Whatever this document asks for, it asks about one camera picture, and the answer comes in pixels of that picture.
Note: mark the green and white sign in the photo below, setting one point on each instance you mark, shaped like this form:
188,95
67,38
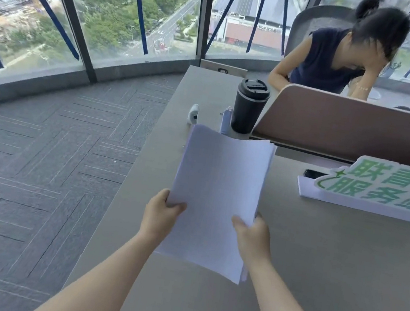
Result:
378,186

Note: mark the light blue pen pouch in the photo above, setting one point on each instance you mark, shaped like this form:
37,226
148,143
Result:
225,122

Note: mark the person's left forearm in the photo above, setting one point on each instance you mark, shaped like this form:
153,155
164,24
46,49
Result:
100,280

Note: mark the person's left thumb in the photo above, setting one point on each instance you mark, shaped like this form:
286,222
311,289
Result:
176,208

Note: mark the person's right thumb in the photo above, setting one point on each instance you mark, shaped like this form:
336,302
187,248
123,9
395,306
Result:
241,226

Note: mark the grey mesh office chair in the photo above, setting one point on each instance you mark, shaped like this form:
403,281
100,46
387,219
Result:
311,23

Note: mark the grey desk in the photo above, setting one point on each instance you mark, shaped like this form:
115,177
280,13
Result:
252,246

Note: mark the brown desk divider panel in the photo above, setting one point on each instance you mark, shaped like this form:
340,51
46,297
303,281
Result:
353,126

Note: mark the stack of white paper sheets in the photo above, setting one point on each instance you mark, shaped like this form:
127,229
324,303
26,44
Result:
218,190

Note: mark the small white gadget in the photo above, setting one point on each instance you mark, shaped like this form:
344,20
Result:
193,113

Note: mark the black smartphone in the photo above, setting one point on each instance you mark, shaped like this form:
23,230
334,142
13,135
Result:
314,174

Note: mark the person's right hand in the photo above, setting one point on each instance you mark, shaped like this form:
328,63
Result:
253,244

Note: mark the person's left hand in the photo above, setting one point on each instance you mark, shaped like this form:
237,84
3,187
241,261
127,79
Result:
158,219

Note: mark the black travel tumbler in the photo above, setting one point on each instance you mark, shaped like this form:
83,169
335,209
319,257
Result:
249,106

